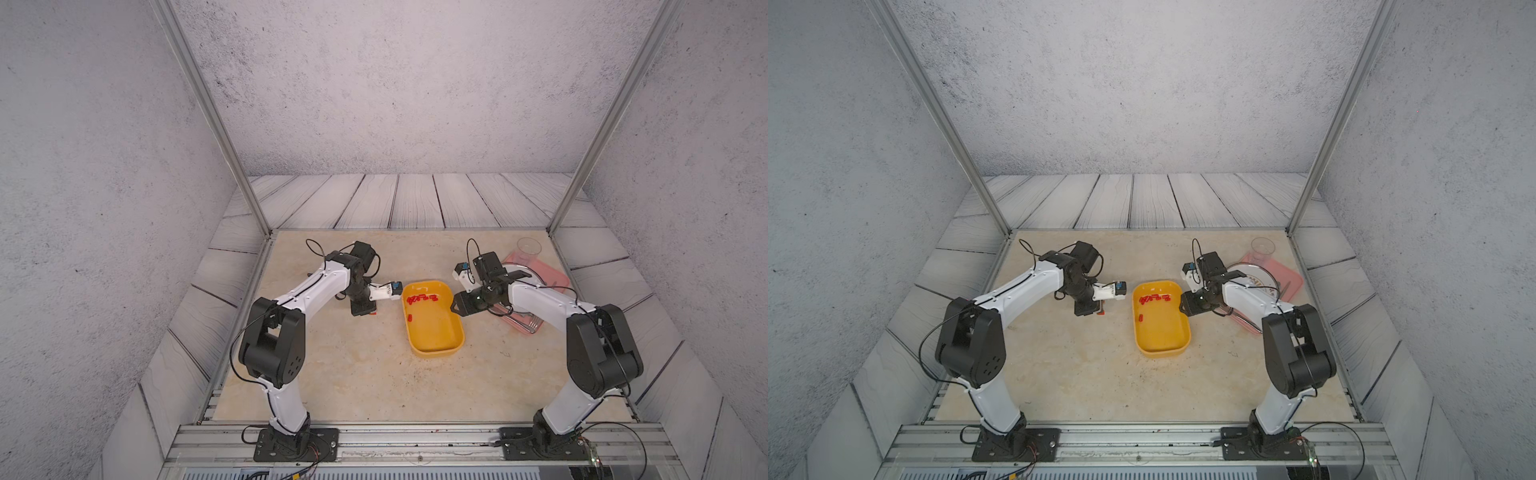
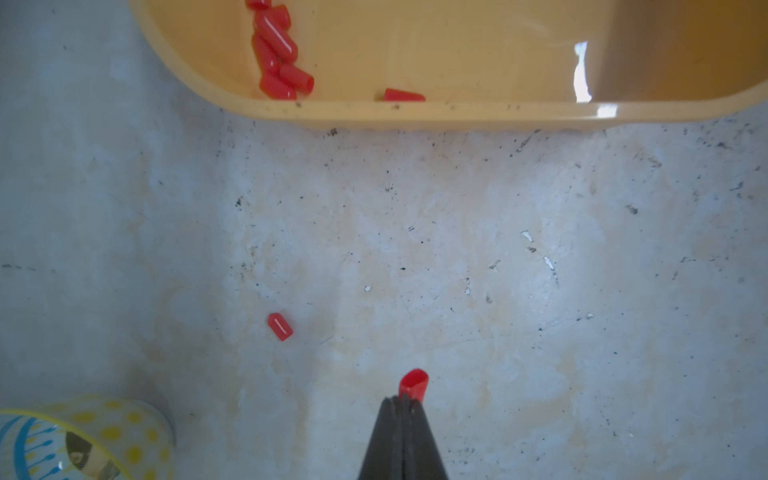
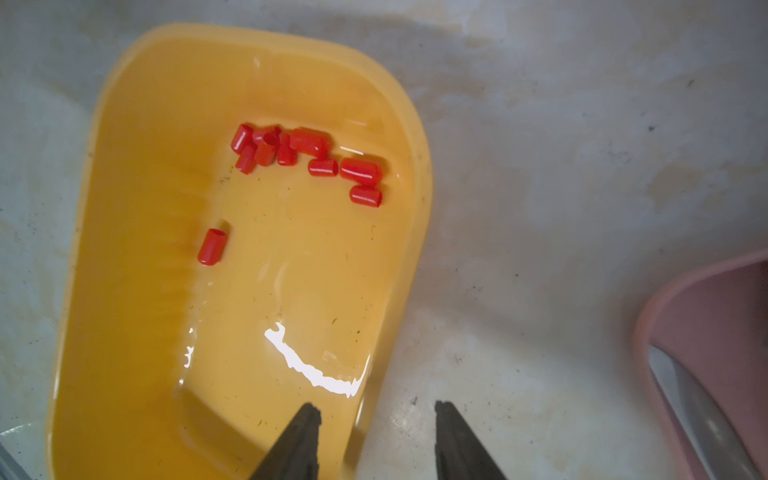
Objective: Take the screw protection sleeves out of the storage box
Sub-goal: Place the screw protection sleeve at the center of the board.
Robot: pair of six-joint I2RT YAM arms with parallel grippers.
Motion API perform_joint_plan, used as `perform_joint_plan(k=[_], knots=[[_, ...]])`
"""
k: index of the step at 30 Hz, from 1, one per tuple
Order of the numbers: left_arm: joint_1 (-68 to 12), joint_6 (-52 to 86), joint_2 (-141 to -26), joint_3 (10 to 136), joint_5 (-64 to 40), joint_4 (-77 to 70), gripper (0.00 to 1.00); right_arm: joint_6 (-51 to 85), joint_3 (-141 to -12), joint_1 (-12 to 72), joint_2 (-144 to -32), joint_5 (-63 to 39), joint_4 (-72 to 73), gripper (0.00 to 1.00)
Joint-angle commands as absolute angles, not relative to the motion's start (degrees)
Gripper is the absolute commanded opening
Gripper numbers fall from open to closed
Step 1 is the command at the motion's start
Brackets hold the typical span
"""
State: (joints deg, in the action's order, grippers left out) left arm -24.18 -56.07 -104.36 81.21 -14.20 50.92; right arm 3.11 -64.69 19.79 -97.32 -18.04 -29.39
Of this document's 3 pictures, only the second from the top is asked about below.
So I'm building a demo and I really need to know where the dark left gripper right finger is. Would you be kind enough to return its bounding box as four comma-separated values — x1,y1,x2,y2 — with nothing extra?
403,395,448,480

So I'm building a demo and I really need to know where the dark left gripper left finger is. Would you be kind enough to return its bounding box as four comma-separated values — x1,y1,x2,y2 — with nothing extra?
358,397,403,480

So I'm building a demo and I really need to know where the red sleeve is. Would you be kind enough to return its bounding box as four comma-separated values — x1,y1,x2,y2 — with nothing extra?
278,63,315,95
398,368,430,403
267,312,294,341
384,88,426,102
254,8,298,64
259,74,297,101
252,33,282,76

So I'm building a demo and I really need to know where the yellow plastic storage box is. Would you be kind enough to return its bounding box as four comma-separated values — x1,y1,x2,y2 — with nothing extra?
131,1,767,130

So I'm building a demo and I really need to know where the small patterned bowl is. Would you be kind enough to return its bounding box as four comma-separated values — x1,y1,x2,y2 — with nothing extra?
1,394,175,480

